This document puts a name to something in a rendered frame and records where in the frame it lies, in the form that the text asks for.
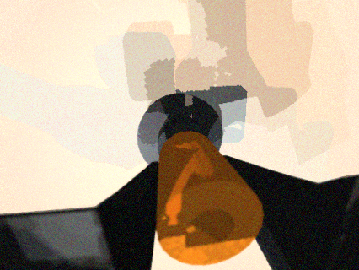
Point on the orange knob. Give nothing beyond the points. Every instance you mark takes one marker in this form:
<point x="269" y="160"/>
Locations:
<point x="206" y="212"/>

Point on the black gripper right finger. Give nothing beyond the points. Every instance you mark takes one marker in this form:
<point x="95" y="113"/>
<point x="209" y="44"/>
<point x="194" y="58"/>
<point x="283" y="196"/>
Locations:
<point x="305" y="223"/>

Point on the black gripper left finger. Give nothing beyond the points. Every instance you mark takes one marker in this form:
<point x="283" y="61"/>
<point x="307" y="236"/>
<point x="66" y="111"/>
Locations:
<point x="117" y="234"/>

